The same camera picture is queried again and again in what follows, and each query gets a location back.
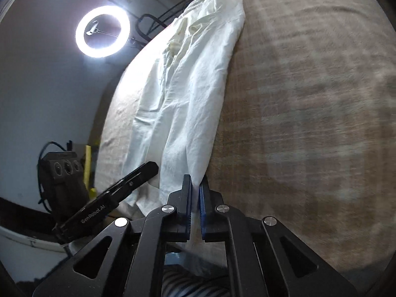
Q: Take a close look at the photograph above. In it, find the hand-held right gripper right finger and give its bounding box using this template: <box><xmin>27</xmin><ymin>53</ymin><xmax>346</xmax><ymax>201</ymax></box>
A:
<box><xmin>198</xmin><ymin>179</ymin><xmax>364</xmax><ymax>297</ymax></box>

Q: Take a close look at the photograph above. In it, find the ring light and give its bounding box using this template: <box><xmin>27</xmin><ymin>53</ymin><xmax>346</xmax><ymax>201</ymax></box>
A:
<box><xmin>75</xmin><ymin>5</ymin><xmax>127</xmax><ymax>58</ymax></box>

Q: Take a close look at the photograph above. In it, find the striped cloth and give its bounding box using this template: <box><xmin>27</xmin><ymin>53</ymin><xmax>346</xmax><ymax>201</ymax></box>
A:
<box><xmin>162</xmin><ymin>268</ymin><xmax>230</xmax><ymax>297</ymax></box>

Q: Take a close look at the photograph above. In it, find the beige plaid blanket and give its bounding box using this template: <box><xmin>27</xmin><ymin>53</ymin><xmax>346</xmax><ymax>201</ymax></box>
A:
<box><xmin>93</xmin><ymin>0</ymin><xmax>396</xmax><ymax>273</ymax></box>

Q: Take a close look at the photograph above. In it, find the blue cloth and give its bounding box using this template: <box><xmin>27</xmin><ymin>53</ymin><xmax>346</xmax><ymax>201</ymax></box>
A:
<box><xmin>164</xmin><ymin>252</ymin><xmax>188</xmax><ymax>267</ymax></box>

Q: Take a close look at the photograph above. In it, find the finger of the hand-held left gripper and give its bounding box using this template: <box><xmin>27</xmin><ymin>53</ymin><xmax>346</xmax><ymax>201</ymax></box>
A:
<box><xmin>102</xmin><ymin>161</ymin><xmax>159</xmax><ymax>206</ymax></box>

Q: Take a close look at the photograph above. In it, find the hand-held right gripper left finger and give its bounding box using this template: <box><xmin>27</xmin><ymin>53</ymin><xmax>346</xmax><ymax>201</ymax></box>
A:
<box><xmin>32</xmin><ymin>174</ymin><xmax>194</xmax><ymax>297</ymax></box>

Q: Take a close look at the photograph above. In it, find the yellow box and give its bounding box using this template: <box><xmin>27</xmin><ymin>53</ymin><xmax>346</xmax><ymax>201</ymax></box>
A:
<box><xmin>83</xmin><ymin>144</ymin><xmax>96</xmax><ymax>198</ymax></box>

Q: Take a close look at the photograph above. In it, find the white shirt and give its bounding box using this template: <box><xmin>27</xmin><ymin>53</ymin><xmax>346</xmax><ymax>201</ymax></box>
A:
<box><xmin>119</xmin><ymin>0</ymin><xmax>246</xmax><ymax>217</ymax></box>

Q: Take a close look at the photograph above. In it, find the black metal clothes rack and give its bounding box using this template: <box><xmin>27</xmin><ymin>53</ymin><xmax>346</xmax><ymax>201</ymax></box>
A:
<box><xmin>59</xmin><ymin>0</ymin><xmax>198</xmax><ymax>45</ymax></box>

